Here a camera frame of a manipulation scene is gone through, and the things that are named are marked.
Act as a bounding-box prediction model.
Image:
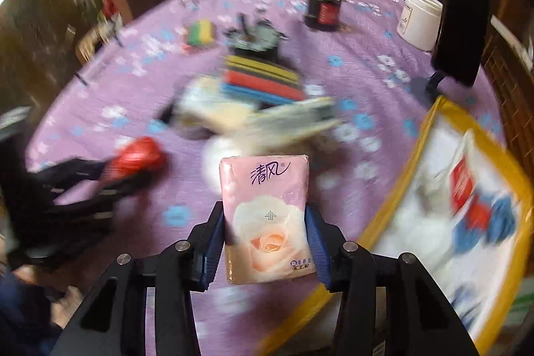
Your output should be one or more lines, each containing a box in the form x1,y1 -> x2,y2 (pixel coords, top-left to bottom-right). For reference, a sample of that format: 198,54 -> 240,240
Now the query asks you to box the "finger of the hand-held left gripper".
42,158 -> 117,190
98,168 -> 161,200

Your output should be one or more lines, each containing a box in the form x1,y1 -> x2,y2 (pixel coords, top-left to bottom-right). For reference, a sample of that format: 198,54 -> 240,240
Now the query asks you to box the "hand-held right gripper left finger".
50,201 -> 228,356

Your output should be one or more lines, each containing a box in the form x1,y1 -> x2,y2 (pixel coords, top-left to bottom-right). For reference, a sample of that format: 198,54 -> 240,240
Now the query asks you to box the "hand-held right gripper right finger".
304,203 -> 480,356

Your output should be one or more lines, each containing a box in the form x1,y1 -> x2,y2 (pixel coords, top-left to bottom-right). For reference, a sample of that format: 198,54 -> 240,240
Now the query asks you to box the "red plastic bag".
109,136 -> 168,182

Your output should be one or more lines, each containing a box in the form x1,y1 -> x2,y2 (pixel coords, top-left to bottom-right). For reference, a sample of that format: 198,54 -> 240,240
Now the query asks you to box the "pink rose tissue packet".
219,154 -> 320,285

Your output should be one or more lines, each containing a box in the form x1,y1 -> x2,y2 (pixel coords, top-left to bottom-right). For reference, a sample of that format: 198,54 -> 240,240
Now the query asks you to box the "yellow cardboard box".
259,95 -> 534,356

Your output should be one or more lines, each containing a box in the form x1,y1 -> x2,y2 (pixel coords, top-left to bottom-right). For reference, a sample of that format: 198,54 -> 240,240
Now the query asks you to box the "cream tissue packet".
179,78 -> 251,131

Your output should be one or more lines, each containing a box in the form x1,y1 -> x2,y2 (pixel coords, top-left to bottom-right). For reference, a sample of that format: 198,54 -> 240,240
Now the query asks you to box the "person's left forearm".
0,268 -> 63,356

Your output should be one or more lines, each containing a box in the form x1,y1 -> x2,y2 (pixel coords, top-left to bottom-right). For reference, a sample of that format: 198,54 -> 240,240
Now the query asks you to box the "purple floral tablecloth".
25,0 -> 507,356

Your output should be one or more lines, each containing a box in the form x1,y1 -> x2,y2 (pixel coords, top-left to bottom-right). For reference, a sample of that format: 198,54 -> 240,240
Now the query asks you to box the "white plastic bag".
202,133 -> 261,184

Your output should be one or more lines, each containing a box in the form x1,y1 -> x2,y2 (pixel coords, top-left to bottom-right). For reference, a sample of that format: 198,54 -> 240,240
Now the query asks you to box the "white tissue packet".
246,97 -> 343,140

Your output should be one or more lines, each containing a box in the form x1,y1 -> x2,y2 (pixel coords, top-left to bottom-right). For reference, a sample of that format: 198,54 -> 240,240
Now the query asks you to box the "white pouch with red label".
448,131 -> 480,215

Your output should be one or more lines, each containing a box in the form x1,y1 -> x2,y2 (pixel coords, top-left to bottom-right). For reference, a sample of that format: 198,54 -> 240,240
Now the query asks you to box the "pack of coloured tubes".
186,20 -> 215,46
221,56 -> 305,106

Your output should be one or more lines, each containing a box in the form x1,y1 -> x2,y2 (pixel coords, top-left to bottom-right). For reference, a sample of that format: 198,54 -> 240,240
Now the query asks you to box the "black electric motor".
223,15 -> 289,58

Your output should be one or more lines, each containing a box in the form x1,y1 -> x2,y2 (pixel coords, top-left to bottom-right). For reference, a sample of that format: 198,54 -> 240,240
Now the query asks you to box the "dark bottle with cork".
304,0 -> 343,32

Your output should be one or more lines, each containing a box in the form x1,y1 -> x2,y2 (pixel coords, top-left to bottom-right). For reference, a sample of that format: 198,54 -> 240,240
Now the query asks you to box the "wooden brick-pattern cabinet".
480,0 -> 534,173

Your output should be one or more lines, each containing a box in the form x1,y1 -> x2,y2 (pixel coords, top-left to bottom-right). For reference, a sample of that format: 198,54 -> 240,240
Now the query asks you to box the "white plastic jar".
396,0 -> 444,51

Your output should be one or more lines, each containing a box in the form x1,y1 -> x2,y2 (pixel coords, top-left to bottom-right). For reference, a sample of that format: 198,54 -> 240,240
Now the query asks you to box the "black smartphone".
431,0 -> 491,87

